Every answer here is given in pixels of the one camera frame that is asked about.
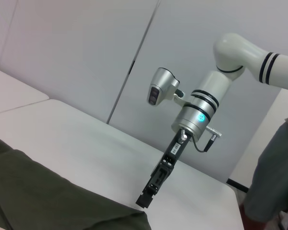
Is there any person in grey trousers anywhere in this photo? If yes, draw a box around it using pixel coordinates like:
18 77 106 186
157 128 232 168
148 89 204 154
243 114 288 221

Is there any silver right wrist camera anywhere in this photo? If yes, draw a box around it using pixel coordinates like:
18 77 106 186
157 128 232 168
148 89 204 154
147 67 186 106

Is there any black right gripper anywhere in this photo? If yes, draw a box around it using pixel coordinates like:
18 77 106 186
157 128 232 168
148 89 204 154
135 128 192 209

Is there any dark green FREE t-shirt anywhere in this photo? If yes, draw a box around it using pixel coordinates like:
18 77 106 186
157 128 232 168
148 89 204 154
0 133 151 230

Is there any right gripper cable with connector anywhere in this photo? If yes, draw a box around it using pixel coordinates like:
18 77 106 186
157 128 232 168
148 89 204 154
179 126 224 153

